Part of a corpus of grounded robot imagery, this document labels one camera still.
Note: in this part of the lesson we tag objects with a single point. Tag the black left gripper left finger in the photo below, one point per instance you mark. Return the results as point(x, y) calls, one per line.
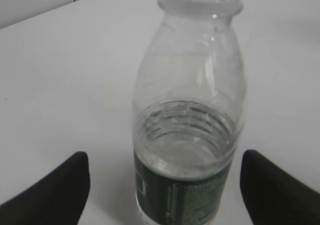
point(59, 198)

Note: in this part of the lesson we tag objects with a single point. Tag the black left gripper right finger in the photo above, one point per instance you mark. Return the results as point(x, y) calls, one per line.
point(273, 197)

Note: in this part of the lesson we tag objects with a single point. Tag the clear Cestbon water bottle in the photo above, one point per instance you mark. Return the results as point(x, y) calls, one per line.
point(188, 112)

